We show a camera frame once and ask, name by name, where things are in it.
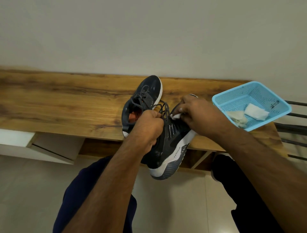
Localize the blue plastic basket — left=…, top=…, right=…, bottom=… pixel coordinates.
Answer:
left=212, top=81, right=292, bottom=132

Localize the person's right forearm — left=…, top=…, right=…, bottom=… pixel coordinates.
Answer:
left=220, top=127, right=307, bottom=233

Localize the black metal shoe rack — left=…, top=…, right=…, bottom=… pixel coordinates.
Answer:
left=274, top=100, right=307, bottom=162

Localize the person's right hand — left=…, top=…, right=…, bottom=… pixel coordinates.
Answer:
left=172, top=94, right=237, bottom=140

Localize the used wipe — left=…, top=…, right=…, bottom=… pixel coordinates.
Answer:
left=226, top=110, right=249, bottom=128

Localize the white drawer unit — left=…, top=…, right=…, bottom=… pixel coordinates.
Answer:
left=0, top=129, right=85, bottom=165

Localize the person's left forearm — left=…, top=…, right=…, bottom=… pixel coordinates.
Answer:
left=62, top=141, right=154, bottom=233

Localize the person's left hand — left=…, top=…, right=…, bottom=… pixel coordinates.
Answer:
left=128, top=109, right=165, bottom=154

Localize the wooden table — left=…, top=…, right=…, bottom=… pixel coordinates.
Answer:
left=0, top=69, right=288, bottom=172

